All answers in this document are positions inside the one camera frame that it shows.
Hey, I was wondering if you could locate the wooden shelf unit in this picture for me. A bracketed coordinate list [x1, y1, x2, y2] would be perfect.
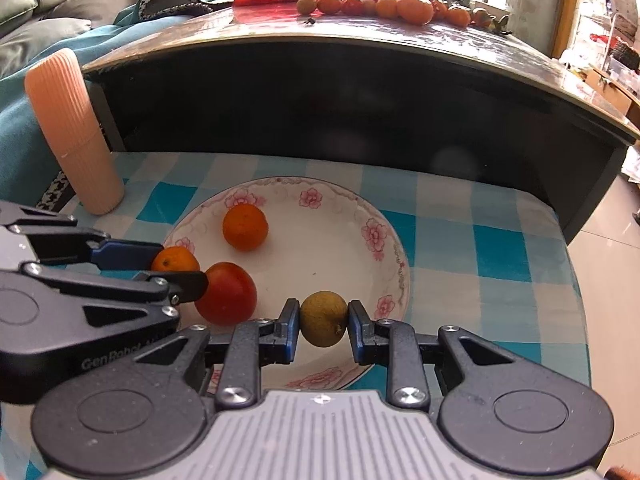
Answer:
[561, 0, 639, 126]

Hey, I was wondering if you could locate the large red tomato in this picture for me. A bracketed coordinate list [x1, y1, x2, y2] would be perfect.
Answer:
[194, 262, 257, 326]

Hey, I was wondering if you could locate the grey sofa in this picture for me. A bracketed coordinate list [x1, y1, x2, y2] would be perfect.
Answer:
[1, 0, 137, 77]

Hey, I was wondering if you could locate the small orange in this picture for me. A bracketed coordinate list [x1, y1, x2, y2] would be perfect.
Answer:
[151, 246, 200, 272]

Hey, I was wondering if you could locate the teal blanket houndstooth trim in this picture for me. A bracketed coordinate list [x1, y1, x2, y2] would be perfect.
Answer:
[0, 8, 151, 212]

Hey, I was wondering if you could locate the large orange on table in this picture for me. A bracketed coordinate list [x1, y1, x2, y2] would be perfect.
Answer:
[397, 0, 434, 26]

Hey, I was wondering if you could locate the white floral plate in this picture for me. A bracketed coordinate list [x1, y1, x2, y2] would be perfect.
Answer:
[162, 174, 412, 392]

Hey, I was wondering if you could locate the blue checkered tablecloth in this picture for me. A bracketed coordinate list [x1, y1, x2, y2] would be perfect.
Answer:
[0, 152, 594, 480]

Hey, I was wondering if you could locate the pink ribbed cup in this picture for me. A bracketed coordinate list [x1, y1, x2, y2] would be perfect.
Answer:
[24, 48, 125, 216]

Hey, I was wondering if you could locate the dark coffee table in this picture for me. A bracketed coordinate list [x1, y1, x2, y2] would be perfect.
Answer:
[84, 4, 639, 240]

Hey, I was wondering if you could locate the brown longan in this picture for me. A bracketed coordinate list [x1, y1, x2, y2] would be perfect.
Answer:
[299, 290, 348, 348]

